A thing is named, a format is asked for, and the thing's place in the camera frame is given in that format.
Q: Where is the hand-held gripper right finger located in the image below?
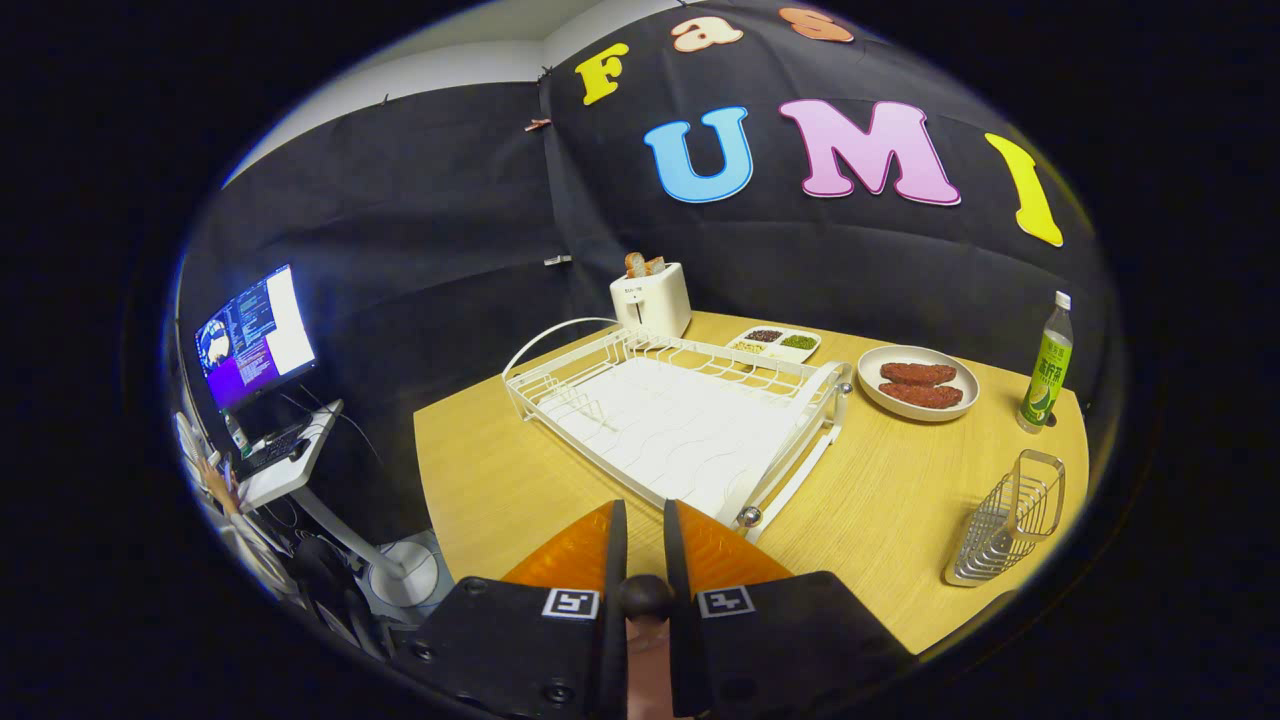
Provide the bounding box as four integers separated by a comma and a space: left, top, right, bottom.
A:
662, 498, 916, 720

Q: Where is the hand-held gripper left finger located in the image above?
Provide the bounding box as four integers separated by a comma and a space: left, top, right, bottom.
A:
390, 498, 631, 720

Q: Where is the wooden handle spoon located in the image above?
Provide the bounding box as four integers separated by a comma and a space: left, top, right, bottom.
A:
618, 573, 677, 720

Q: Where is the white wire dish rack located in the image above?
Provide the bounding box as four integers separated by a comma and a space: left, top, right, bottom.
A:
502, 328, 855, 546

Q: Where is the metal wire basket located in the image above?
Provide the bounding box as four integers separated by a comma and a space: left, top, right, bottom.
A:
943, 449, 1067, 589

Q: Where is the white plate with sausages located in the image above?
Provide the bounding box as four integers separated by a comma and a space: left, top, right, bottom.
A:
857, 345, 981, 423

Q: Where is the black office chair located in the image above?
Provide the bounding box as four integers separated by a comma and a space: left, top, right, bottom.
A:
290, 535, 393, 663

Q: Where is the white rolling stand desk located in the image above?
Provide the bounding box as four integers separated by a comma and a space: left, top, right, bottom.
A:
238, 399, 443, 608

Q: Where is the red grilled sausage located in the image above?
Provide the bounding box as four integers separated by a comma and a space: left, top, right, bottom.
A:
880, 362, 958, 388
878, 382, 964, 410

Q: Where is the white divided condiment tray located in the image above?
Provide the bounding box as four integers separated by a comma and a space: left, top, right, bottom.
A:
727, 325, 823, 366

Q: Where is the black keyboard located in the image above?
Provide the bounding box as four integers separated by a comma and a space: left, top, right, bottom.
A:
234, 422, 313, 483

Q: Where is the white toaster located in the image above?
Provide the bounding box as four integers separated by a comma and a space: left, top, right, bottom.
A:
609, 262, 693, 341

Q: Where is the green label drink bottle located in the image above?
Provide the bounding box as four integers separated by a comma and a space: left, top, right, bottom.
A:
1017, 291, 1075, 435

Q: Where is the computer monitor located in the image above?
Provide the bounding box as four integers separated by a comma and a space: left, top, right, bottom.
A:
194, 264, 319, 412

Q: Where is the black backdrop cloth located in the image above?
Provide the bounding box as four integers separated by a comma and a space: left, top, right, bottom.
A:
175, 0, 1116, 546

